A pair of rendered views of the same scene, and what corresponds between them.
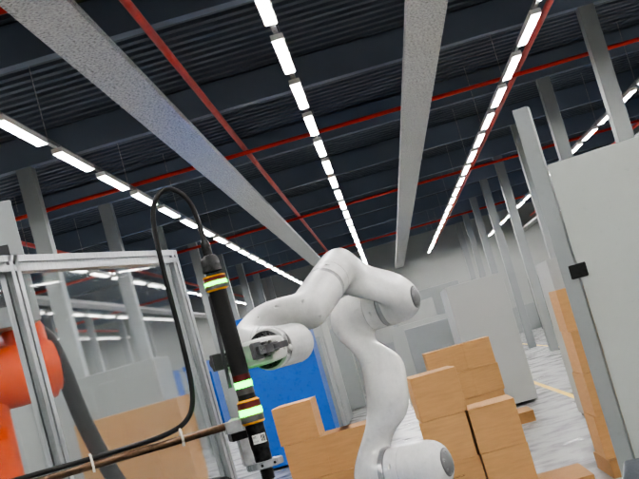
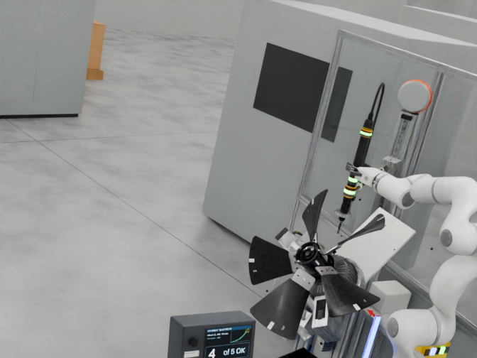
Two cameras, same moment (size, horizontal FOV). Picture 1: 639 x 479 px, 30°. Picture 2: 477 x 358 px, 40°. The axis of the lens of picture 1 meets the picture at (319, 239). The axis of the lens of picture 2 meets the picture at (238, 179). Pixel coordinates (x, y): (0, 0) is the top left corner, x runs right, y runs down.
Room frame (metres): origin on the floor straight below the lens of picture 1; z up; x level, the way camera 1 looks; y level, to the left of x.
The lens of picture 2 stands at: (3.48, -1.98, 2.35)
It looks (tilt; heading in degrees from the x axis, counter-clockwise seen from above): 19 degrees down; 130
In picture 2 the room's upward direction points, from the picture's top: 12 degrees clockwise
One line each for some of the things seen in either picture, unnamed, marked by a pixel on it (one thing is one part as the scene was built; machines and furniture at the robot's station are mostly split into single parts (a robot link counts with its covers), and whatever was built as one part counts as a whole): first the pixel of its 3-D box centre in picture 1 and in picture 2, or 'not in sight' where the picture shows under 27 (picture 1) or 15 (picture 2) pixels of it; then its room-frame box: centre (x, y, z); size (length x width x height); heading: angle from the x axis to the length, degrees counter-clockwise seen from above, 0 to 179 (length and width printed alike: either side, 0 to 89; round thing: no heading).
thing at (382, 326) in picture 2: not in sight; (387, 315); (2.29, 0.77, 0.84); 0.36 x 0.24 x 0.03; 161
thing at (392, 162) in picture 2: not in sight; (390, 165); (2.05, 0.81, 1.54); 0.10 x 0.07 x 0.08; 106
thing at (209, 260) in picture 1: (236, 359); (355, 167); (2.22, 0.21, 1.65); 0.04 x 0.04 x 0.46
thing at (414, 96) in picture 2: not in sight; (414, 96); (2.03, 0.90, 1.88); 0.17 x 0.15 x 0.16; 161
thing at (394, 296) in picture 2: not in sight; (386, 295); (2.23, 0.82, 0.91); 0.17 x 0.16 x 0.11; 71
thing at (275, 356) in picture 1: (258, 352); (373, 177); (2.32, 0.17, 1.66); 0.11 x 0.10 x 0.07; 161
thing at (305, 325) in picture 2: not in sight; (307, 322); (2.19, 0.22, 0.91); 0.12 x 0.08 x 0.12; 71
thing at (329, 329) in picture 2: not in sight; (327, 318); (2.28, 0.22, 0.98); 0.20 x 0.16 x 0.20; 71
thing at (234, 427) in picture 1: (253, 442); (346, 202); (2.22, 0.22, 1.50); 0.09 x 0.07 x 0.10; 106
